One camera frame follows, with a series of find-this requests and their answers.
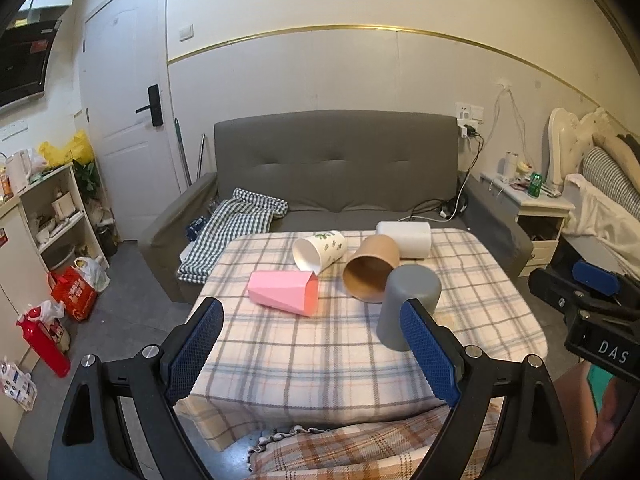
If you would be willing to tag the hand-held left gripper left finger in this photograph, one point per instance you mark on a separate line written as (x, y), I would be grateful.
(194, 352)

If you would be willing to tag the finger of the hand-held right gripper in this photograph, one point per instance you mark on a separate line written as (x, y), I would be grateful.
(595, 274)
(552, 290)

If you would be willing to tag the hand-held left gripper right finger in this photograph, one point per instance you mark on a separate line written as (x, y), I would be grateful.
(431, 357)

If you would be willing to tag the person's right forearm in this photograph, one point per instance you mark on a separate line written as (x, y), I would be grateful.
(575, 420)

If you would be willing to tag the grey cup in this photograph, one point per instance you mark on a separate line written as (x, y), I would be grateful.
(411, 282)

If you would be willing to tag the pink cup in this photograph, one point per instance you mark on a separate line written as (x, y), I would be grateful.
(280, 292)

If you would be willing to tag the brown cup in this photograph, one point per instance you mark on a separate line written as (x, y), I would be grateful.
(372, 266)

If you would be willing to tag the plain white cup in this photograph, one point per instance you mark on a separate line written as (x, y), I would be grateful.
(407, 240)

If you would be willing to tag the white leaf print cup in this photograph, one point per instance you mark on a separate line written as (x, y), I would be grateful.
(326, 250)

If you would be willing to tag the teal cloth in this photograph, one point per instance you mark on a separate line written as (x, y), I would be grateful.
(600, 385)

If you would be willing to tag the white duvet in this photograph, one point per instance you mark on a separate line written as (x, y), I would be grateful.
(600, 215)

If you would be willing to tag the white nightstand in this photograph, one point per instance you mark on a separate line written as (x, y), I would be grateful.
(537, 220)

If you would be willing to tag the striped pillow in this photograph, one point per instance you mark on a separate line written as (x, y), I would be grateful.
(607, 172)

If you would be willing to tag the plaid tablecloth table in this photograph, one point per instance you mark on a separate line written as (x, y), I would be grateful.
(300, 355)

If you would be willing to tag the green bottle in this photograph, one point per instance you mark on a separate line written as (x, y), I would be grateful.
(535, 185)

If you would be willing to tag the beige pillow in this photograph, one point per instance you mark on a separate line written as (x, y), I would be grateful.
(617, 152)

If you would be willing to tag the orange plaid blanket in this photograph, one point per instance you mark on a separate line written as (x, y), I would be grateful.
(350, 452)

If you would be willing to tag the white plastic bag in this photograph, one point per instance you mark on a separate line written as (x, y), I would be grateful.
(95, 272)

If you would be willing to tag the white paper roll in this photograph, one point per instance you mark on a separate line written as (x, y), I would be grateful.
(510, 165)

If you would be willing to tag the cream bed headboard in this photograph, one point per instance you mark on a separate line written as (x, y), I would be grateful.
(562, 145)

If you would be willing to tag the red shopping bag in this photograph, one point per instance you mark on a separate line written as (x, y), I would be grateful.
(72, 295)

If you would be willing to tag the green checked cloth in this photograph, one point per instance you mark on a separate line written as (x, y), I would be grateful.
(235, 220)

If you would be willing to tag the red fire extinguisher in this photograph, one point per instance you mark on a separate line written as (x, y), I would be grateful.
(42, 345)

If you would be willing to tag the white printed bag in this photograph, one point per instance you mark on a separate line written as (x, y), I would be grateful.
(17, 387)

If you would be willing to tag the white charger plug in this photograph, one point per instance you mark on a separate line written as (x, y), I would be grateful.
(468, 130)

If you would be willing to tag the white low cabinet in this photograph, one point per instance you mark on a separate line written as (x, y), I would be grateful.
(20, 270)

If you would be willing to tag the metal pole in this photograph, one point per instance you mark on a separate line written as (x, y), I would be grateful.
(200, 157)

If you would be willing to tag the white open shelf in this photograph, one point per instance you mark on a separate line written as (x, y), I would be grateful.
(75, 195)

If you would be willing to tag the white door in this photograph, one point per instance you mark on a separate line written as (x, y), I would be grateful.
(125, 160)

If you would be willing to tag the green leafy plant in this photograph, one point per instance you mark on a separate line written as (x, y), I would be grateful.
(87, 177)

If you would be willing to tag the grey sofa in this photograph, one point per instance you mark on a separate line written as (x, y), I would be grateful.
(340, 170)

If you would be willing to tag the yellow plastic bag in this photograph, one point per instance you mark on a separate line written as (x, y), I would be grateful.
(70, 147)

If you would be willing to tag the white kettle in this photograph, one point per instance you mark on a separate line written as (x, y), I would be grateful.
(17, 172)

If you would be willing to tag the black range hood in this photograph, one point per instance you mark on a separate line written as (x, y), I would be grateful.
(25, 60)

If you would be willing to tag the white wall socket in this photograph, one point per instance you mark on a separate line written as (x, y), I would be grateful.
(470, 111)

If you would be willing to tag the white light switch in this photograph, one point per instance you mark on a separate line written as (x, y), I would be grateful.
(186, 32)

